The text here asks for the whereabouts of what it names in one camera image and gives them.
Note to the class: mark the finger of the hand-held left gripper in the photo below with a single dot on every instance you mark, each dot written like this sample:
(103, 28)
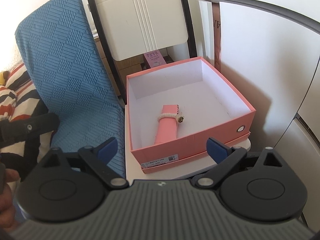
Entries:
(37, 125)

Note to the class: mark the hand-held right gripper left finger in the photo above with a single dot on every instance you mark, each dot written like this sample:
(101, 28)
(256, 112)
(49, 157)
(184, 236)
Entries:
(108, 150)

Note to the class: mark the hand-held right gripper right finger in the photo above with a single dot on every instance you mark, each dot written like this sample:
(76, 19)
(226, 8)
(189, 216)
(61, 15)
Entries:
(216, 150)

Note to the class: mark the pink cardboard box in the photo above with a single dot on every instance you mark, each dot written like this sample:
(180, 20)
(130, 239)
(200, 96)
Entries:
(200, 140)

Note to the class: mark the pink cloth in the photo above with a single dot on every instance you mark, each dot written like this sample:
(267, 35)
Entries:
(166, 130)

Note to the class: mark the person's left hand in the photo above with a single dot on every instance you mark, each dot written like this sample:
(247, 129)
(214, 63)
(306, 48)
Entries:
(10, 205)

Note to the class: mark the striped blanket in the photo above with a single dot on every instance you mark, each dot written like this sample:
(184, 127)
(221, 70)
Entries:
(17, 85)

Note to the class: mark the yellow soft toy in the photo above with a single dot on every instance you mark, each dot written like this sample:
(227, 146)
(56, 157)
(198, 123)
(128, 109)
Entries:
(3, 77)

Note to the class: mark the blue textured bed cover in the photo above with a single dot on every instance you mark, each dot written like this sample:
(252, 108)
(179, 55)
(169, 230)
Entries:
(62, 67)

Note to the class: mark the small pink printed box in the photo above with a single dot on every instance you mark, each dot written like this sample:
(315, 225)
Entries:
(155, 61)

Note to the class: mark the brown printed strip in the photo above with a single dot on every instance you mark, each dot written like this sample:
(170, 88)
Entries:
(217, 30)

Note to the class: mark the white folding chair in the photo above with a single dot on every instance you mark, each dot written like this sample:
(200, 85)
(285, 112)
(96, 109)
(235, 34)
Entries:
(140, 17)

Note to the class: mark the grey curved metal frame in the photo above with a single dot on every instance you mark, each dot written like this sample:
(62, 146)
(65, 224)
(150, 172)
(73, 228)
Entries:
(250, 1)

